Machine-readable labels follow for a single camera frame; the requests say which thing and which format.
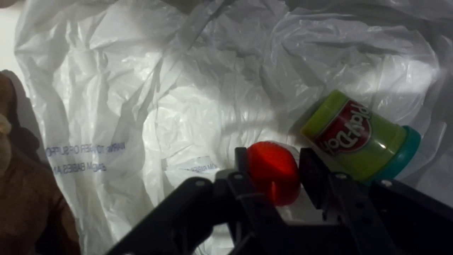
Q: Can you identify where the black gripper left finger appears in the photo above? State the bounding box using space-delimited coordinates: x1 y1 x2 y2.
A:
226 146 285 255

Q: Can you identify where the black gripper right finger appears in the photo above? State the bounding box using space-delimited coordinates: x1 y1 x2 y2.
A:
299 147 403 255

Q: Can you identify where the small red dough can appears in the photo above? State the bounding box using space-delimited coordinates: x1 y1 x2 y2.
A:
247 140 304 208

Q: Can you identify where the green dough can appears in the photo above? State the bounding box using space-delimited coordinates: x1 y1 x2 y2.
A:
291 89 423 184

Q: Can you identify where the brown plush moose toy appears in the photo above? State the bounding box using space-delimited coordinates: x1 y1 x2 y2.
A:
0 69 83 255

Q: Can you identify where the clear crumpled plastic bag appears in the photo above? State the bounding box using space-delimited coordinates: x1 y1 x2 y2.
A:
13 0 453 255

